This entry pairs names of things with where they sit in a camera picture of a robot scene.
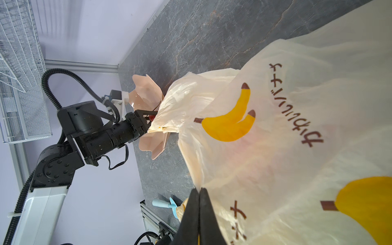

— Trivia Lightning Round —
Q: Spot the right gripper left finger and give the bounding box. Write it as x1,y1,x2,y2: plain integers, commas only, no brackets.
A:
170,189,200,245

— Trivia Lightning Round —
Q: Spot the light blue plastic spatula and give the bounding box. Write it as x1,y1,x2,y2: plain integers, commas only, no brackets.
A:
152,197,179,219

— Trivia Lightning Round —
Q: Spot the white wire shelf long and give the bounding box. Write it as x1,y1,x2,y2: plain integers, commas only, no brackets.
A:
1,1,52,144

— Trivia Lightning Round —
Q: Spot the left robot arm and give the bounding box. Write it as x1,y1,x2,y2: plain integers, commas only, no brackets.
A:
4,68,157,245

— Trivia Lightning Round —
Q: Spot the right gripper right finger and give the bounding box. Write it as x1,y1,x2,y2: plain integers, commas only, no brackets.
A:
199,188,227,245

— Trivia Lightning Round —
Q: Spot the banana print plastic bag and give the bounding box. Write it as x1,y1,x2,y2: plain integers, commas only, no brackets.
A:
150,1,392,245

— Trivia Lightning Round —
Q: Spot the pink wavy fruit plate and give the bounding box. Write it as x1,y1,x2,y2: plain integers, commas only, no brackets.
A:
129,75,170,160

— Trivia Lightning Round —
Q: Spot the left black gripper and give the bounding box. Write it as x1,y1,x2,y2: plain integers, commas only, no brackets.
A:
57,101,158,166

